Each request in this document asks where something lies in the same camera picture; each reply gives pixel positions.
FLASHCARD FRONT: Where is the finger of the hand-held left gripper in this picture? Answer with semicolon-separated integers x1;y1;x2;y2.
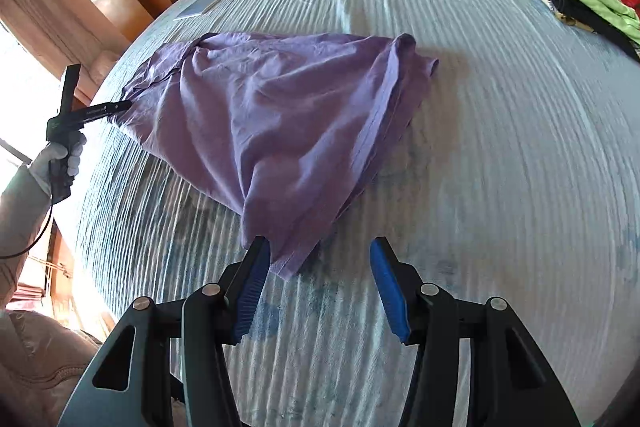
80;101;133;124

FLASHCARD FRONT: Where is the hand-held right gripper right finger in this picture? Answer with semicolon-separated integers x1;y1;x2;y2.
369;237;581;427

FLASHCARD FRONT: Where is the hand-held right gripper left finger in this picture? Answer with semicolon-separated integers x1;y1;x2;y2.
57;236;272;427

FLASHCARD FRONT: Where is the purple shirt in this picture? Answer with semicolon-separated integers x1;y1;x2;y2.
109;32;441;282

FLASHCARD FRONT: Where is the person's left hand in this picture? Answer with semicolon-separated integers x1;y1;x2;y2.
30;133;87;194

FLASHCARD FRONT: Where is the pink plastic bag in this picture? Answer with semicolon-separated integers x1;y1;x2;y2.
87;51;121;92

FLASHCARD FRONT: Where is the pink curtain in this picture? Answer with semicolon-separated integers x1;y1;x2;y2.
0;0;121;108

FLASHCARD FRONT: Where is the light blue booklet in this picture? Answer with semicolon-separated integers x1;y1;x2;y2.
174;0;236;22

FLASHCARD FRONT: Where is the wooden nightstand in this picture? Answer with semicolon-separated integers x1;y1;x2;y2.
20;219;106;333

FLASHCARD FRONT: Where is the dark patterned garment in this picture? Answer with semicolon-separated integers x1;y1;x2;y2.
507;0;640;62

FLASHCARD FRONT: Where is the black cable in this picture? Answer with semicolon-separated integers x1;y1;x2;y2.
0;187;56;260

